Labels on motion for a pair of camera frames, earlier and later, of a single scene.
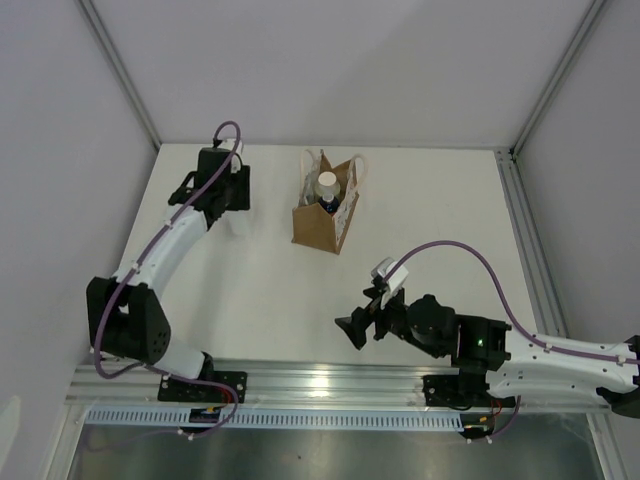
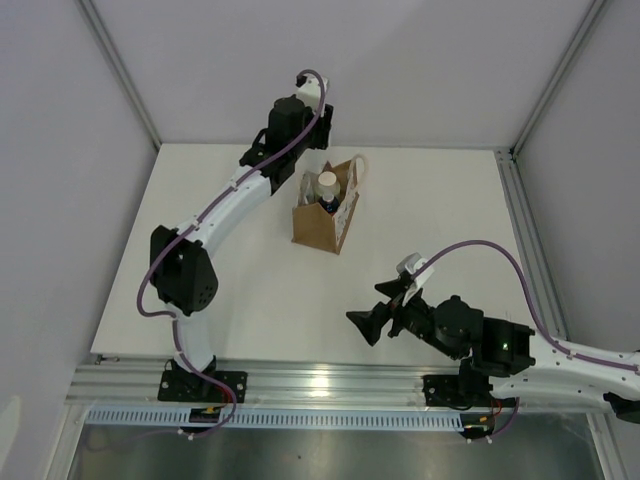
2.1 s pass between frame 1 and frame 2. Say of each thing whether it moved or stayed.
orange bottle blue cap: stayed
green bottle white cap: stayed
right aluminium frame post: stayed
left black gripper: moved
